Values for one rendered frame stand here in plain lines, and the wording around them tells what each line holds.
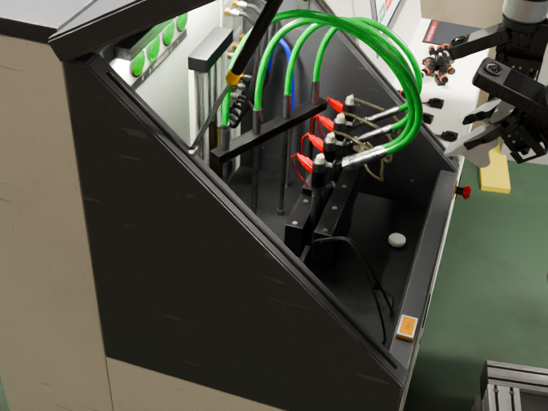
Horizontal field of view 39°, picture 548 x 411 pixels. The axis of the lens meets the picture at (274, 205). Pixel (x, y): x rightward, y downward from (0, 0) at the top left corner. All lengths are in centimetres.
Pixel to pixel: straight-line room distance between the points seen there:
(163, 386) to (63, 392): 27
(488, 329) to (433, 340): 21
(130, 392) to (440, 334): 140
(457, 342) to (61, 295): 160
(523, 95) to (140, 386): 94
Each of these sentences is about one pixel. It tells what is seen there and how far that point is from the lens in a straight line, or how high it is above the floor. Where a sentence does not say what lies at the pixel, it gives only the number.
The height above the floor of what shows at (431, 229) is 95.
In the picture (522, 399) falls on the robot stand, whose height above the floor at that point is 21.
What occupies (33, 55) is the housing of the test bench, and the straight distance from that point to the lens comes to 122.
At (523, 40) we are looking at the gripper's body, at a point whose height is 139.
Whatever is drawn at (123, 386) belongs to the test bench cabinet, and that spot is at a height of 71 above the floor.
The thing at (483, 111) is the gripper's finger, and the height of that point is 137.
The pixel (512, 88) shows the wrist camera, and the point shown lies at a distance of 116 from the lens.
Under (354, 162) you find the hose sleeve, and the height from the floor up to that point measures 114.
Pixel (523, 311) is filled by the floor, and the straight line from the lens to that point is 296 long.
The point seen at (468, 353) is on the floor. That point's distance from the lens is 276.
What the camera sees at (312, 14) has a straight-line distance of 139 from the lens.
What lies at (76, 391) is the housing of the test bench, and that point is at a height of 65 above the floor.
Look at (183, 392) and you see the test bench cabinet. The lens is 159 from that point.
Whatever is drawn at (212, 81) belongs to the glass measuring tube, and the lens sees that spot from 159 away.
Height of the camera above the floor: 200
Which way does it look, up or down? 39 degrees down
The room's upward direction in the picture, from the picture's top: 3 degrees clockwise
